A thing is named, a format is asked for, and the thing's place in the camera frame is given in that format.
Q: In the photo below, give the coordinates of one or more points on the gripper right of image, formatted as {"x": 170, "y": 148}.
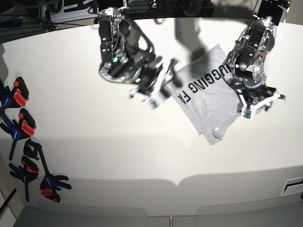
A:
{"x": 257, "y": 100}

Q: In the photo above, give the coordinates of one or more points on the gripper left of image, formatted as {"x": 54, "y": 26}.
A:
{"x": 155, "y": 93}

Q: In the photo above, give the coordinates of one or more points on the grey T-shirt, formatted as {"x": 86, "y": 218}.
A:
{"x": 205, "y": 97}

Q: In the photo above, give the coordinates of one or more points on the blue orange bar clamp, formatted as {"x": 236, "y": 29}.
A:
{"x": 23, "y": 129}
{"x": 15, "y": 98}
{"x": 27, "y": 173}

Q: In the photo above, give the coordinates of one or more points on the upper blue orange bar clamp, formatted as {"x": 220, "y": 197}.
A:
{"x": 15, "y": 98}

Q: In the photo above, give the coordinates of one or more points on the large black bar clamp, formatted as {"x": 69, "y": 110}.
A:
{"x": 50, "y": 184}

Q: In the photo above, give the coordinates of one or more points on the black strip at table edge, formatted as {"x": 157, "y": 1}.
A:
{"x": 5, "y": 204}

